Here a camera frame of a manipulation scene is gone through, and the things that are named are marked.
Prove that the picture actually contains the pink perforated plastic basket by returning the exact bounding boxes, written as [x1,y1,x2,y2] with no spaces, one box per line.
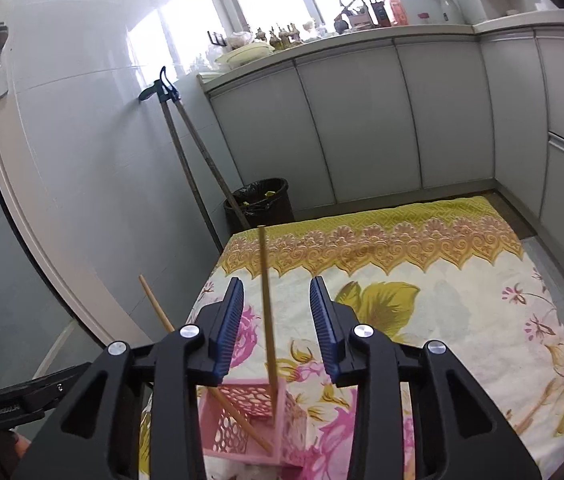
[199,379,309,468]

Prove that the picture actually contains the black wall clip holder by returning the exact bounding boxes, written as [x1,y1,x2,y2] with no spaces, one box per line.
[138,66,183,107]

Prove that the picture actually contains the floral printed cloth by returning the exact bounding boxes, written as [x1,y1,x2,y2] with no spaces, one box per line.
[139,195,564,480]

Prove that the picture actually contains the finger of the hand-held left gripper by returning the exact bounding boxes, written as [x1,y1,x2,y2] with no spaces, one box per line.
[0,363,94,434]

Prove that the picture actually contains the dark woven basket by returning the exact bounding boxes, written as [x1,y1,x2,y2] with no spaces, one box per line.
[334,0,373,34]

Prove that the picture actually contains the cream ceramic bowl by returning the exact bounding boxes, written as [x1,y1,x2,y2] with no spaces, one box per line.
[214,41,275,69]

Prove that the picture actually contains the black trash bin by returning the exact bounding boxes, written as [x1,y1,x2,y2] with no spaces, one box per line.
[224,177,295,237]

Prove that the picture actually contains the grey kitchen cabinet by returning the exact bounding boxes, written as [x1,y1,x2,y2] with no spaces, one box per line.
[197,9,564,266]

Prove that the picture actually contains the wooden broom handle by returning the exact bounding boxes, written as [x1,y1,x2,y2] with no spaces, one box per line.
[176,91,253,232]
[161,67,223,257]

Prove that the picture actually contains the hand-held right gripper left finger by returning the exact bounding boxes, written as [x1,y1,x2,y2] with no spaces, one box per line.
[12,276,245,480]

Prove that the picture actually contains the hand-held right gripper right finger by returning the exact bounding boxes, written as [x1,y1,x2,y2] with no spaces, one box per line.
[309,275,543,480]

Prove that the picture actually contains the wooden chopstick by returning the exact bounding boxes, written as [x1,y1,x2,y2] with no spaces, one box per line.
[258,225,279,413]
[138,275,273,453]

